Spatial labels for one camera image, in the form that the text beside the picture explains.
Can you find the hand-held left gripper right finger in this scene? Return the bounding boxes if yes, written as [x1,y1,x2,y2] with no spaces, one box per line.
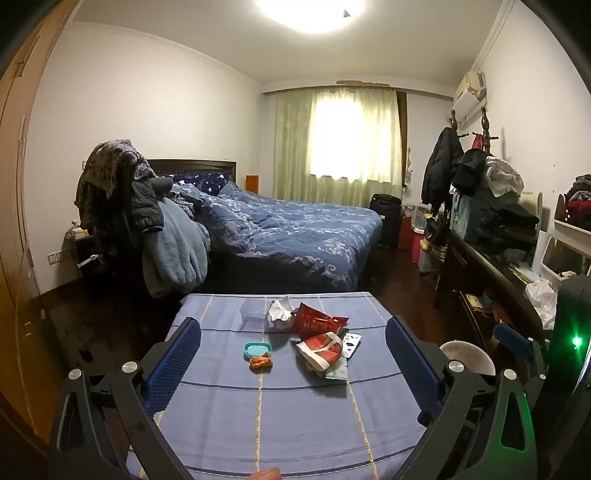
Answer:
[385,316,543,480]

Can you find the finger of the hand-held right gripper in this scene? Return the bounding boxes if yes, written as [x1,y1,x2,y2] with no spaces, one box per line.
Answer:
[492,323,555,398]

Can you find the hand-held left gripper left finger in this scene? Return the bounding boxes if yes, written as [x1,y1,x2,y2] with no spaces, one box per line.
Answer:
[48,316,204,480]

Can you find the white bowl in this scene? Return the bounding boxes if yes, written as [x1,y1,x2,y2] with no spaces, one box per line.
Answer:
[438,340,497,377]

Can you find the silver blister pack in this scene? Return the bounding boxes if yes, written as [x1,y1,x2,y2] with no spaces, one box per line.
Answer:
[341,332,362,360]

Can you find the white tissue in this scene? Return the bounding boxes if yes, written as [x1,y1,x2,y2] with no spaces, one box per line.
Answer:
[264,295,296,332]

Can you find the white plastic bag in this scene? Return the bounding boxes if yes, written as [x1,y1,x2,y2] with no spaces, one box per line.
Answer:
[525,278,559,330]

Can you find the white shelf rack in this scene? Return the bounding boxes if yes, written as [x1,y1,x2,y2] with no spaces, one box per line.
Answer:
[536,191,591,282]

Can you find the dark wooden desk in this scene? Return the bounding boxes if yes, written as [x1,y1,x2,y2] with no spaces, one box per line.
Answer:
[436,231,559,370]

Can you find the pale green paper packet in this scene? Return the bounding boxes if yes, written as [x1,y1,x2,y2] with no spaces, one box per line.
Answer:
[323,357,349,381]

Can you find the red and white wrapper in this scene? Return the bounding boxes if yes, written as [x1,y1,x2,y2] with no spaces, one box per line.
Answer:
[295,331,345,372]

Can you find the clear plastic box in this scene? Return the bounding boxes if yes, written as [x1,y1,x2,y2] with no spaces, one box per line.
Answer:
[239,300,269,329]

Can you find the red snack wrapper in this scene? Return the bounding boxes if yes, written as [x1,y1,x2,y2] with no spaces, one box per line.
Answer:
[290,302,349,341]

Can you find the red garment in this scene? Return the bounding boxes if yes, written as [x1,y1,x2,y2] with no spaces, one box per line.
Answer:
[566,174,591,222]

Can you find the pile of dark clothes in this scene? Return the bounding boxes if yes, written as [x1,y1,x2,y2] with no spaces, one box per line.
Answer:
[143,198,212,298]
[478,185,541,264]

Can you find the dark hanging bag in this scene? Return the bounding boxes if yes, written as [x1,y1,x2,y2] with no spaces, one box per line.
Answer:
[422,217,451,278]

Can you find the teal bag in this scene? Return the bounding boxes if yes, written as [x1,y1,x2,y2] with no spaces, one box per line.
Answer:
[450,191,483,241]

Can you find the red box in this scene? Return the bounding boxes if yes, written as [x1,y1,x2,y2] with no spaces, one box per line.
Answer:
[398,216,416,252]

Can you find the dark wooden nightstand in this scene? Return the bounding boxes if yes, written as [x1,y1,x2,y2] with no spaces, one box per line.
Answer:
[65,228,100,278]

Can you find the white basket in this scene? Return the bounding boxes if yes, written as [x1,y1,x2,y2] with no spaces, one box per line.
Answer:
[409,203,432,234]

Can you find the black suitcase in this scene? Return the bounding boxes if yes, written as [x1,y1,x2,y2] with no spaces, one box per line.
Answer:
[368,194,403,250]

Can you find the white garment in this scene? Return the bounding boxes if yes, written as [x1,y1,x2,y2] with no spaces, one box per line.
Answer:
[485,156,525,197]

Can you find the dark puffer jacket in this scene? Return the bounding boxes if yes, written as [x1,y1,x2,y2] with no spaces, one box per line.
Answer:
[131,178,174,236]

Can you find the black jacket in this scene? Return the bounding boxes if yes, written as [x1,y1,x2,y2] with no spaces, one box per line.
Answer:
[451,148,488,197]

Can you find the blue patterned duvet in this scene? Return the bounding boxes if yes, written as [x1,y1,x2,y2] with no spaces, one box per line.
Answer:
[173,178,384,291]

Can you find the long black coat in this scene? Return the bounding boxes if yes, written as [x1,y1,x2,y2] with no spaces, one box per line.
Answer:
[421,127,465,204]

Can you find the blue star print pillow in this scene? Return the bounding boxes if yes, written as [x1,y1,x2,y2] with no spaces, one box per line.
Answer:
[168,171,229,190]

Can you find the dark wooden bed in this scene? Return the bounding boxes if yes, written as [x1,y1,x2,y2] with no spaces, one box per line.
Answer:
[145,159,384,296]

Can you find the wooden wardrobe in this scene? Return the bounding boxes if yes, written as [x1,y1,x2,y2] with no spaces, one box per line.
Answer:
[0,0,81,457]

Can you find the wooden coat rack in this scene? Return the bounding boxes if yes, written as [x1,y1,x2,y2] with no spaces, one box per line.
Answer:
[448,107,499,151]

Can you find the clothes pile on chair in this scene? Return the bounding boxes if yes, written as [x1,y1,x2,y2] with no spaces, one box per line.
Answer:
[76,138,158,232]

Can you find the dark brown curtain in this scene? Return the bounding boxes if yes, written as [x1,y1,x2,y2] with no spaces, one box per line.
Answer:
[396,91,410,186]

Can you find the white air conditioner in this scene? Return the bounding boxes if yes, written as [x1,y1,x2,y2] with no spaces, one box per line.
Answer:
[450,70,488,127]

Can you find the pale green curtain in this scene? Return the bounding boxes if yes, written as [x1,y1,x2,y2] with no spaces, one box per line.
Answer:
[272,85,402,204]

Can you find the round ceiling lamp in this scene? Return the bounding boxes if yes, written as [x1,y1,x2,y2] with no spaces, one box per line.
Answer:
[252,0,375,35]

